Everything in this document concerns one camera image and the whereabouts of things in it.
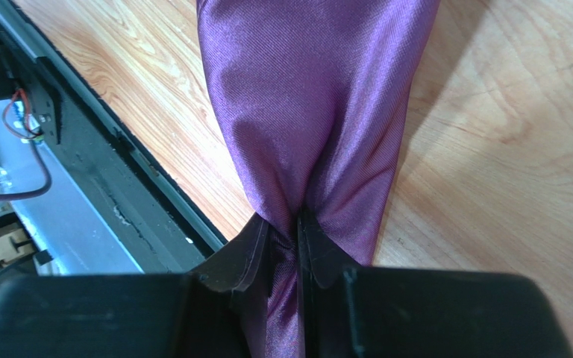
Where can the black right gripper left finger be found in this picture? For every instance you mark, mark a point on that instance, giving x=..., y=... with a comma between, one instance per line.
x=218, y=309

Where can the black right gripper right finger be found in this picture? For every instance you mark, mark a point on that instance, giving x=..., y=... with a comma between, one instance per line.
x=350, y=310

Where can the purple cloth napkin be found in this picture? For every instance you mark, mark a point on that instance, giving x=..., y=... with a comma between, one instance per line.
x=311, y=98

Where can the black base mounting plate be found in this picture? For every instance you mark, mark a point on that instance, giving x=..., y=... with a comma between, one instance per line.
x=111, y=208

